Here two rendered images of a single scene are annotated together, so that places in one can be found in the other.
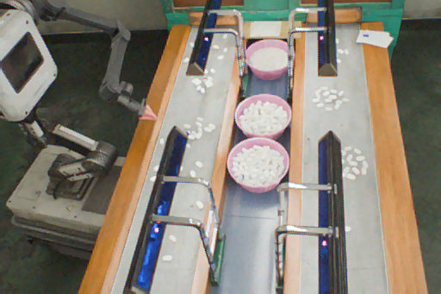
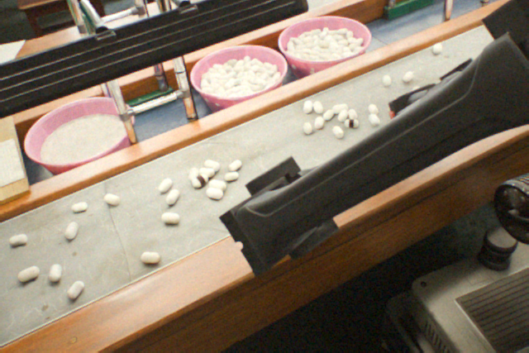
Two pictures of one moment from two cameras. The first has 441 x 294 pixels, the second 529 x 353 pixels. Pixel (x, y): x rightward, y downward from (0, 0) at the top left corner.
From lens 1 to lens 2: 239 cm
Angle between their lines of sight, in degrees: 81
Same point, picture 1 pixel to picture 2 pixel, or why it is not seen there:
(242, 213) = not seen: hidden behind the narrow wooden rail
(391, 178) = not seen: outside the picture
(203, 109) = (277, 142)
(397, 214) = not seen: outside the picture
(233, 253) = not seen: hidden behind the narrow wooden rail
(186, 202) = (449, 63)
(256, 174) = (339, 40)
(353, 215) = not seen: outside the picture
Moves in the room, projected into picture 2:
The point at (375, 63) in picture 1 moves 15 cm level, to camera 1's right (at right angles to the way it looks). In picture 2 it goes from (64, 38) to (44, 26)
